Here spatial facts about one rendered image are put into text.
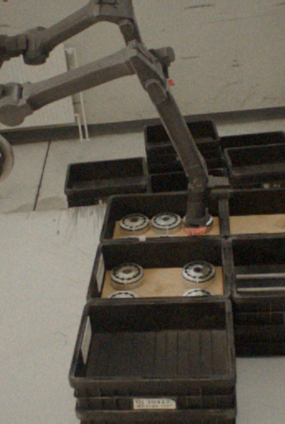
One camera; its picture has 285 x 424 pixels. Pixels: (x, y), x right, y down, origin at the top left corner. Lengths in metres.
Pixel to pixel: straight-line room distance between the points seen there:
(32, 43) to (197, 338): 1.11
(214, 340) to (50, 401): 0.49
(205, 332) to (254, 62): 3.44
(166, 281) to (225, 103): 3.22
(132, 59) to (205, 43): 3.28
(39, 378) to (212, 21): 3.46
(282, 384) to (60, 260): 0.97
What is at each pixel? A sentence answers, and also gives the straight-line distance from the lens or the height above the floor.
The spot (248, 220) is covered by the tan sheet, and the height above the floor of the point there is 0.83.
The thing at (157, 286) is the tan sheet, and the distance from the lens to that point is 1.99.
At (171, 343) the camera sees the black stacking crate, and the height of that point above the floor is 0.83.
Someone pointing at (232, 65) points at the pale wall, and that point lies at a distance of 5.00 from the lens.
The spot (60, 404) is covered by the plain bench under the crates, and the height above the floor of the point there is 0.70.
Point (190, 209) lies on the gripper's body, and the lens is 2.02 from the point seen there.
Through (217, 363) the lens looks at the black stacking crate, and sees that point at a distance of 1.73.
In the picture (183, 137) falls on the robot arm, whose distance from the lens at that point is 1.83.
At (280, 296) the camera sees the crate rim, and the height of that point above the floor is 0.93.
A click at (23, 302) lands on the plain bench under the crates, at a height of 0.70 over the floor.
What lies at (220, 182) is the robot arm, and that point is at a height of 1.08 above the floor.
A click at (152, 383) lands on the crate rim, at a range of 1.56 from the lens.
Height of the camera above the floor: 2.03
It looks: 30 degrees down
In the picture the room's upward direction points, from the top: 6 degrees counter-clockwise
